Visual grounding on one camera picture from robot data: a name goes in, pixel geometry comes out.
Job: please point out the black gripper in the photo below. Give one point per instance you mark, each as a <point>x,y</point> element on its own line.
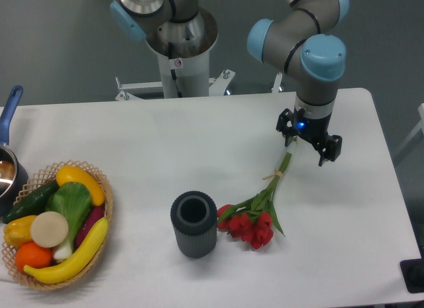
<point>314,131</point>

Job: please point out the red tulip bouquet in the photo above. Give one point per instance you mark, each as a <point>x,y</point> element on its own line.
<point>255,220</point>

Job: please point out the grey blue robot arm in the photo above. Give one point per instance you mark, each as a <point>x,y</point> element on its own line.
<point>299,46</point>

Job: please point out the dark grey ribbed vase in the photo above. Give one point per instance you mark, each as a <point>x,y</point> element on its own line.
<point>194,219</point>

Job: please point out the black box at edge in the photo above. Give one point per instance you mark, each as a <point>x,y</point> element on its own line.
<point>412,271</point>

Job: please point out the purple sweet potato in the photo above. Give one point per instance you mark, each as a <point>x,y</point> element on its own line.
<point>94,215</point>

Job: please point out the green bok choy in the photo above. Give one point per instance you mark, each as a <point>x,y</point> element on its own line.
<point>73,201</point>

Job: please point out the yellow squash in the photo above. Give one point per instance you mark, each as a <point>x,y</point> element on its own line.
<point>75,174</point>

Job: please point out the woven wicker basket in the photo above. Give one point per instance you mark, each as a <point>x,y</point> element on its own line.
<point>40,178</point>

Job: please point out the yellow banana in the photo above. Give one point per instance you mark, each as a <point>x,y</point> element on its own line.
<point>77,261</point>

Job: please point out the beige round disc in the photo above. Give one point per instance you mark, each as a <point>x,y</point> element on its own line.
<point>49,229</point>

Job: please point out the dark green cucumber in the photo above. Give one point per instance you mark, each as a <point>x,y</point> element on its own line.
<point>33,203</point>

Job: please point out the orange fruit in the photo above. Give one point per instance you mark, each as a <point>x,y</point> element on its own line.
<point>32,255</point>

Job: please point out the yellow bell pepper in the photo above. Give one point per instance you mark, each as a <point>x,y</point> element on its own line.
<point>17,232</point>

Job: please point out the white frame at right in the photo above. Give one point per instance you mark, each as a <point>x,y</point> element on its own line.
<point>411,140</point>

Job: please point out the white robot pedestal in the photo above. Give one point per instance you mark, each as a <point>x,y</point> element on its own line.
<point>182,51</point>

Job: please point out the blue handled saucepan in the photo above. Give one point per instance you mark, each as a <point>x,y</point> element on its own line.
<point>13,174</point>

